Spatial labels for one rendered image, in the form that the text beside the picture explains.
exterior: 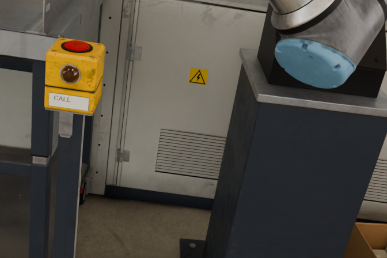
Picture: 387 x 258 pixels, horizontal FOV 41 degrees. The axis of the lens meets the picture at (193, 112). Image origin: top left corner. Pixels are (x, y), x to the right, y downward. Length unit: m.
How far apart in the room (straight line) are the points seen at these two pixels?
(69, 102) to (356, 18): 0.54
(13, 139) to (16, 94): 0.18
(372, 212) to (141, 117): 0.96
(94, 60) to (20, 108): 1.14
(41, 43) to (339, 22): 0.57
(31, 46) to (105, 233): 0.95
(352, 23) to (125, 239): 1.16
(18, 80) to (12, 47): 0.80
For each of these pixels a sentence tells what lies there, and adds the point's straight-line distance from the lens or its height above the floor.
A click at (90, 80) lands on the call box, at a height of 0.86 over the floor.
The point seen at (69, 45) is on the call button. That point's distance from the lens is 0.84.
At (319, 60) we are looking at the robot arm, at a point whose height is 0.91.
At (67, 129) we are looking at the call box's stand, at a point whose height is 0.76.
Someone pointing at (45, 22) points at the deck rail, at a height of 0.87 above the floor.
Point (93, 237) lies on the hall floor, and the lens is 1.86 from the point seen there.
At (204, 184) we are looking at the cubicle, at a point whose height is 0.12.
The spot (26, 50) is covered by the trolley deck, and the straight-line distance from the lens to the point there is 1.09.
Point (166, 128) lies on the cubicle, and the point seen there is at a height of 0.33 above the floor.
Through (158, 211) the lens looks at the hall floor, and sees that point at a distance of 2.00.
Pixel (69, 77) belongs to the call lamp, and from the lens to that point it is 0.82.
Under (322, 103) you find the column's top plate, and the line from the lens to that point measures 1.23.
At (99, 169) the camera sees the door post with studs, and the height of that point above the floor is 0.11.
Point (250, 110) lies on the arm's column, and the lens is 1.29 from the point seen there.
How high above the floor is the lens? 1.19
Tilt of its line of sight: 25 degrees down
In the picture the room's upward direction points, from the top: 10 degrees clockwise
